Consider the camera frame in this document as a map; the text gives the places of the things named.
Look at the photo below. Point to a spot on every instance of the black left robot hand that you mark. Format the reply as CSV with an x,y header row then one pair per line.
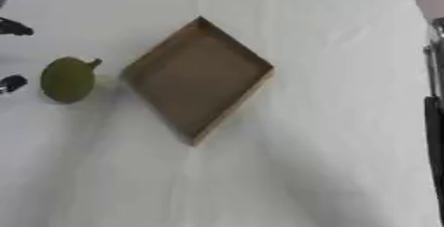
x,y
11,28

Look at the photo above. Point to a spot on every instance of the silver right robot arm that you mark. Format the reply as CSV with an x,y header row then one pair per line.
x,y
436,112

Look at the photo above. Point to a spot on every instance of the tan cardboard box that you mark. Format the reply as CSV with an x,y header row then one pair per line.
x,y
199,82

